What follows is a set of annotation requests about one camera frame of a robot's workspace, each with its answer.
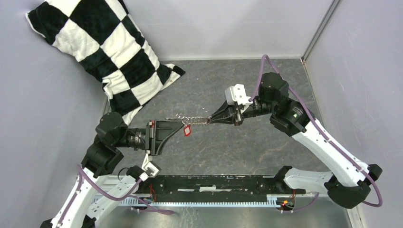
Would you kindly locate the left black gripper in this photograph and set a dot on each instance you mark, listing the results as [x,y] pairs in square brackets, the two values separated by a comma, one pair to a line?
[158,132]

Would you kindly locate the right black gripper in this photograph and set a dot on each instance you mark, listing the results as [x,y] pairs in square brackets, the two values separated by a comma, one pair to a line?
[225,115]

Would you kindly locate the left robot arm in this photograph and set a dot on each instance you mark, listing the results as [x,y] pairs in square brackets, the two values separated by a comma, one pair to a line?
[100,157]

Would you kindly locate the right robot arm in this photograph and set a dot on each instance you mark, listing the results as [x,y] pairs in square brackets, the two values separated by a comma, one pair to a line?
[348,180]

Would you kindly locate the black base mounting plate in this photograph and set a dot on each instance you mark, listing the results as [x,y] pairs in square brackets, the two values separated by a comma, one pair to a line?
[214,188]

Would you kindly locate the black white checkered pillow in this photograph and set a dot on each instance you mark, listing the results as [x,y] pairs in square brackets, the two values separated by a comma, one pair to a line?
[104,39]

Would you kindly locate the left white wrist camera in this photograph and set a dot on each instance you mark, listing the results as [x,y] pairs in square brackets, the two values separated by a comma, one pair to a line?
[151,168]

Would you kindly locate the aluminium frame rail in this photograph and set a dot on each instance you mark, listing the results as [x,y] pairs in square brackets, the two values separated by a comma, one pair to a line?
[141,203]

